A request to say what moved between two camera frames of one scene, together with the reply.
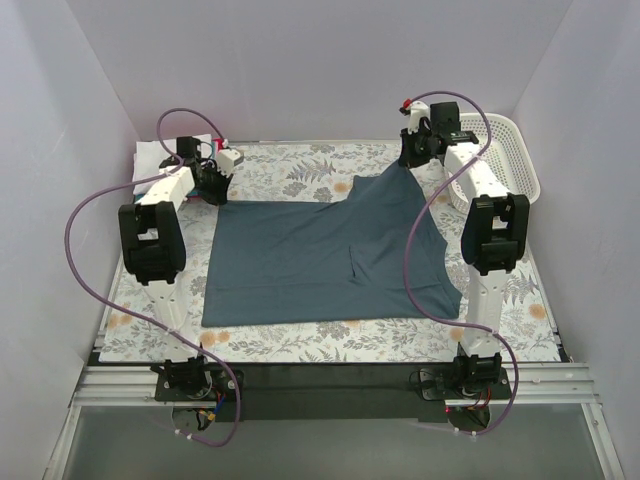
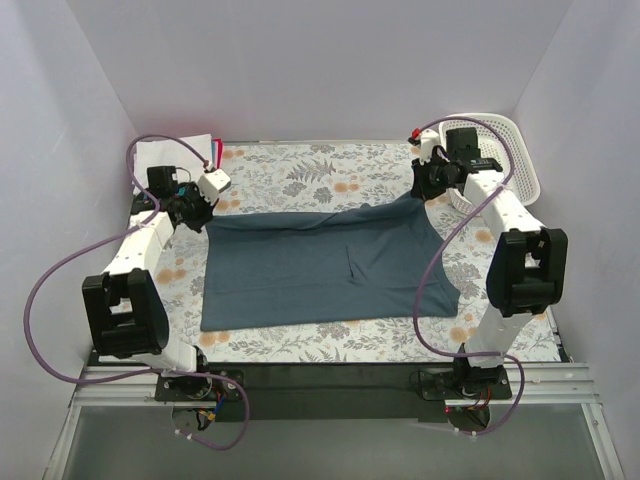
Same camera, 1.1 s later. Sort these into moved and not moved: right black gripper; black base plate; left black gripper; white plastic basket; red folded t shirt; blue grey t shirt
Moved: right black gripper; left black gripper
Not moved: white plastic basket; black base plate; red folded t shirt; blue grey t shirt
